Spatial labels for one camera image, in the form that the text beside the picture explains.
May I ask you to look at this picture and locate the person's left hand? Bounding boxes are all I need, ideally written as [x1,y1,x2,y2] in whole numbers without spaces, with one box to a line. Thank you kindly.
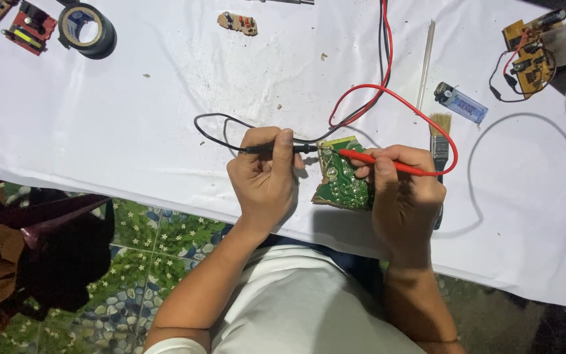
[226,126,307,235]

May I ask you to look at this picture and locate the person's right hand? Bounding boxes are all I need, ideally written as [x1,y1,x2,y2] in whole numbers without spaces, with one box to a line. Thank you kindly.
[352,145,447,259]

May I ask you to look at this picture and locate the black multimeter probe with lead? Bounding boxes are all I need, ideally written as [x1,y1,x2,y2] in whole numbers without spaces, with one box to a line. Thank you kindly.
[194,0,393,154]

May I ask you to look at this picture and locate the red multimeter probe with lead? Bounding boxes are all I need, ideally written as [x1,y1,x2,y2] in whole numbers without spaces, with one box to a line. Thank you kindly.
[329,0,460,178]

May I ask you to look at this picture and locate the paintbrush with metal ferrule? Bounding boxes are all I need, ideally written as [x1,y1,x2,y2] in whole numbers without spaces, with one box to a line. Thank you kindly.
[428,112,453,231]

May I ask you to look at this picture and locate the green circuit board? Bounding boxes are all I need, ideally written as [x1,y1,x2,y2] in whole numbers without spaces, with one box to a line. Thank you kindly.
[311,136,376,211]

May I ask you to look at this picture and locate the person's dark trousers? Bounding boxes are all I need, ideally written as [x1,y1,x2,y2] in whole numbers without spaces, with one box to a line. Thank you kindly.
[257,234,388,298]

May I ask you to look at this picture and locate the blue translucent lighter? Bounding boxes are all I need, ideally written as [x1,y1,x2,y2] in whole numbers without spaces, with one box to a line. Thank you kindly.
[434,82,489,125]

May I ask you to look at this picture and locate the person's white shirt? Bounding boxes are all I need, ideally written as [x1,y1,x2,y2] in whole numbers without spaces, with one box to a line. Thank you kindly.
[144,244,427,354]

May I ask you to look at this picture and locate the white table cloth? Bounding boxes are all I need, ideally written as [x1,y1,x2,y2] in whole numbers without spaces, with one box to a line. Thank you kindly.
[0,0,566,312]

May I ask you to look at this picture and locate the thin white rod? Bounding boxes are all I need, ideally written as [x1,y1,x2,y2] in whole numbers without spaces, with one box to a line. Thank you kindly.
[416,19,436,112]

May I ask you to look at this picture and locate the small tan circuit board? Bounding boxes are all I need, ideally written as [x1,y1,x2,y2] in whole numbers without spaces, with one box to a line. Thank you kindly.
[217,11,259,37]

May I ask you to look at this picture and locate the yellow circuit board with heatsink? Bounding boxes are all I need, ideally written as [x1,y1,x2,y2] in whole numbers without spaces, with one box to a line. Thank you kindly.
[501,8,566,97]

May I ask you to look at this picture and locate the metal tool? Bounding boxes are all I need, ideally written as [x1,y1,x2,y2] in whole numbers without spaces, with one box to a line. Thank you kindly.
[245,0,315,6]

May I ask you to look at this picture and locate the black electrical tape roll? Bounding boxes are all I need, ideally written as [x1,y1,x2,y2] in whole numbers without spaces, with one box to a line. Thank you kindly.
[57,2,118,61]

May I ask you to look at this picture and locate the red circuit board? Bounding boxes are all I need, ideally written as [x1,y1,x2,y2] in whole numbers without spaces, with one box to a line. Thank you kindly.
[1,1,59,57]

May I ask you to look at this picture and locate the black clip wire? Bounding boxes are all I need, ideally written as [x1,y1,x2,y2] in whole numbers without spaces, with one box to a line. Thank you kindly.
[488,48,557,103]

